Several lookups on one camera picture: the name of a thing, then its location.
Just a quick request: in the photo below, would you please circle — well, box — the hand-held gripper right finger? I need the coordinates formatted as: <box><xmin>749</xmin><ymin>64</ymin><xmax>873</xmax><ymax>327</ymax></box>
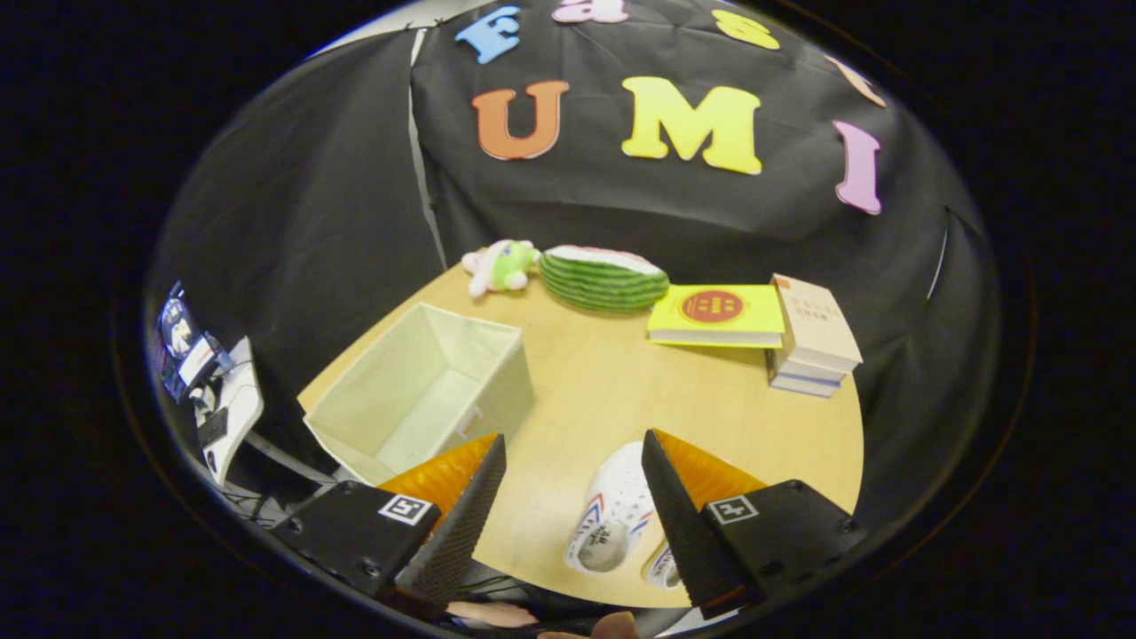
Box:
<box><xmin>641</xmin><ymin>429</ymin><xmax>871</xmax><ymax>620</ymax></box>

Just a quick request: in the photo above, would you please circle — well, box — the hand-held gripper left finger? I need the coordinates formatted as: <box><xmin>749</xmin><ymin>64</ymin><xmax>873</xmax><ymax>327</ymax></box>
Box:
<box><xmin>271</xmin><ymin>432</ymin><xmax>509</xmax><ymax>622</ymax></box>

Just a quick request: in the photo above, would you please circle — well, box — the white shoe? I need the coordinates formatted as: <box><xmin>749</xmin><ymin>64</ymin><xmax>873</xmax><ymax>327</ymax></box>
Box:
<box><xmin>643</xmin><ymin>540</ymin><xmax>684</xmax><ymax>591</ymax></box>
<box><xmin>564</xmin><ymin>441</ymin><xmax>659</xmax><ymax>574</ymax></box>

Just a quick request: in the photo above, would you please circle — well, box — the beige fabric storage box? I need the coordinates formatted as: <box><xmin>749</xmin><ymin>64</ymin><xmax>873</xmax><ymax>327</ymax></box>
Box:
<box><xmin>303</xmin><ymin>302</ymin><xmax>536</xmax><ymax>487</ymax></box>

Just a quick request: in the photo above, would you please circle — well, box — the grey blue book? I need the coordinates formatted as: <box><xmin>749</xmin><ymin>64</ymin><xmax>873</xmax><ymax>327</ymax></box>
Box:
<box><xmin>768</xmin><ymin>371</ymin><xmax>837</xmax><ymax>398</ymax></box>

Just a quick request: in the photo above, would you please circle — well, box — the white book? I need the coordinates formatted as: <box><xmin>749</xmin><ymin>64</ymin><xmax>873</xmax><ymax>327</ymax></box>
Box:
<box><xmin>770</xmin><ymin>351</ymin><xmax>849</xmax><ymax>385</ymax></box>

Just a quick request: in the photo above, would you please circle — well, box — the yellow book with red circle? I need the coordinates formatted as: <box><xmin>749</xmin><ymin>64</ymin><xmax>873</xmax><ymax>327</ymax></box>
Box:
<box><xmin>647</xmin><ymin>284</ymin><xmax>787</xmax><ymax>349</ymax></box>

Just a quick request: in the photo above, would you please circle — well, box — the beige book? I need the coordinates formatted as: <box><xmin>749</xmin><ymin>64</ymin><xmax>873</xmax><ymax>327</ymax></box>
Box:
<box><xmin>769</xmin><ymin>273</ymin><xmax>864</xmax><ymax>375</ymax></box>

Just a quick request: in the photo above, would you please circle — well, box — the watermelon slice plush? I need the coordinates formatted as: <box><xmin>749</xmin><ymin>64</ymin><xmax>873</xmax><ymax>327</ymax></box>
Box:
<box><xmin>538</xmin><ymin>245</ymin><xmax>671</xmax><ymax>313</ymax></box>

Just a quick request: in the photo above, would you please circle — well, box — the pink and green plush toy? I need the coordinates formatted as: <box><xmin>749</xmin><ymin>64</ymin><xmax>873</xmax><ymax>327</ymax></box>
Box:
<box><xmin>461</xmin><ymin>239</ymin><xmax>541</xmax><ymax>299</ymax></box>

